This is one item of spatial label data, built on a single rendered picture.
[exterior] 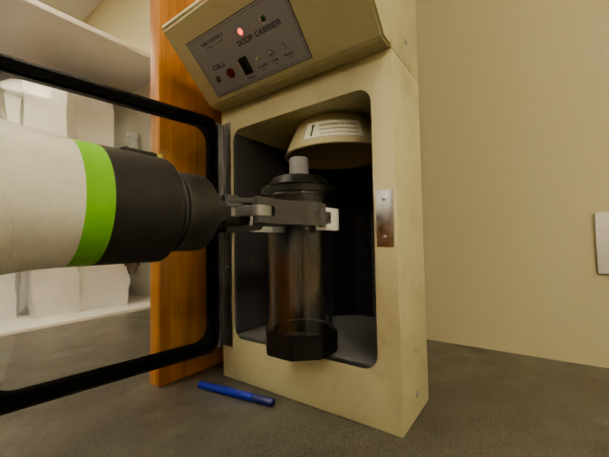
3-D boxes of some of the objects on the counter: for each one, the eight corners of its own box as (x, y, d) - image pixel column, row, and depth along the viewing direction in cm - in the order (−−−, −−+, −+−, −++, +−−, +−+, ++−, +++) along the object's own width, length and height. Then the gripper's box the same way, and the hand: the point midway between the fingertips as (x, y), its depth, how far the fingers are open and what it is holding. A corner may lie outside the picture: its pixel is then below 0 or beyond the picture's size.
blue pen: (202, 386, 52) (202, 379, 52) (275, 404, 46) (275, 396, 46) (198, 389, 51) (197, 382, 51) (271, 408, 45) (271, 400, 45)
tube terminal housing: (304, 338, 76) (299, 26, 80) (450, 368, 57) (436, -44, 61) (222, 374, 56) (219, -46, 59) (405, 439, 37) (386, -185, 40)
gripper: (244, 146, 22) (376, 188, 41) (108, 183, 35) (255, 202, 54) (245, 253, 22) (377, 247, 41) (107, 251, 35) (256, 247, 53)
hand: (297, 220), depth 45 cm, fingers closed on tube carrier, 9 cm apart
